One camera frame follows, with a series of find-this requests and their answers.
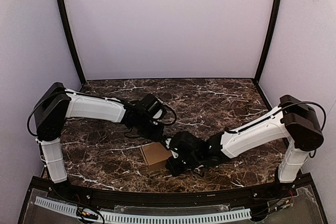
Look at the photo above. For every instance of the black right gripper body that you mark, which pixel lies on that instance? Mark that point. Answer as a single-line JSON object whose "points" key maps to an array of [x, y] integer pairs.
{"points": [[176, 161]]}

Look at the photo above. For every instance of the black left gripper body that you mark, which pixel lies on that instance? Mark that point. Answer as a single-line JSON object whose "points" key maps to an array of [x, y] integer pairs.
{"points": [[156, 135]]}

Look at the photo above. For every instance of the brown cardboard box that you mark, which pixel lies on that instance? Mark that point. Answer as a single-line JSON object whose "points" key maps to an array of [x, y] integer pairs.
{"points": [[155, 156]]}

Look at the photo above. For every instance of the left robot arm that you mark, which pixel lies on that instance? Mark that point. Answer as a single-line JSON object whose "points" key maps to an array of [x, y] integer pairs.
{"points": [[59, 104]]}

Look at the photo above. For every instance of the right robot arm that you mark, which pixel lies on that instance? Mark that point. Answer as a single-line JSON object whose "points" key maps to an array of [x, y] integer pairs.
{"points": [[292, 119]]}

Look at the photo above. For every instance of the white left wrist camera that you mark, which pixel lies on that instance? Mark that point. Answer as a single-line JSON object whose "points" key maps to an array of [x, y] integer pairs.
{"points": [[158, 116]]}

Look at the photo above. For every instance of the black front table rail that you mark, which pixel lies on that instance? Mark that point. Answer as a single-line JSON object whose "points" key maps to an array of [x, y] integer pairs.
{"points": [[254, 196]]}

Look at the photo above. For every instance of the white slotted cable duct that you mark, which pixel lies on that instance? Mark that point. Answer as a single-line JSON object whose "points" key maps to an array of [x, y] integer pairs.
{"points": [[132, 214]]}

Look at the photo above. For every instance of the black left frame post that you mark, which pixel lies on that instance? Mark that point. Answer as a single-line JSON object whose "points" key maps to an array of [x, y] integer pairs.
{"points": [[70, 41]]}

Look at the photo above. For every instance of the black frame post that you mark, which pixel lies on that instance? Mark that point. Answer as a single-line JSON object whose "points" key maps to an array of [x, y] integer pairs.
{"points": [[70, 41], [268, 39]]}

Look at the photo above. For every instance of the black right frame post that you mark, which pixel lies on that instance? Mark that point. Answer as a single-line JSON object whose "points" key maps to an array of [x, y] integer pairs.
{"points": [[268, 39]]}

